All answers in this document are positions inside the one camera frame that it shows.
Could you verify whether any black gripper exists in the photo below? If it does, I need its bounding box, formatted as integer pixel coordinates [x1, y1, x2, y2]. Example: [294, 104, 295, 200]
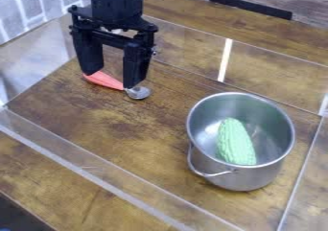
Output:
[68, 0, 158, 89]

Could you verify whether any green bumpy bitter gourd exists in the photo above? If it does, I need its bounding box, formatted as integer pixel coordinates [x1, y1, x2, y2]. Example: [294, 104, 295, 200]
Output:
[215, 118, 255, 166]

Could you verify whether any silver metal pot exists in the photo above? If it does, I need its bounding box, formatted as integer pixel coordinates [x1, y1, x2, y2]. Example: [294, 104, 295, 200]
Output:
[186, 92, 295, 192]

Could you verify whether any red handled metal spoon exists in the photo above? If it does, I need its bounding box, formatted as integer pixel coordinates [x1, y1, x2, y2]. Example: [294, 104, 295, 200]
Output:
[83, 71, 151, 100]

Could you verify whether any black wall strip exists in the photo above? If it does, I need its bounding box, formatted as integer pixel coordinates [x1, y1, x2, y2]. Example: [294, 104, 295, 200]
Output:
[208, 0, 293, 20]

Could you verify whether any clear acrylic enclosure wall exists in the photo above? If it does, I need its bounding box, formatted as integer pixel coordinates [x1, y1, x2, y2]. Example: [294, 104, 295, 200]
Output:
[0, 17, 328, 231]

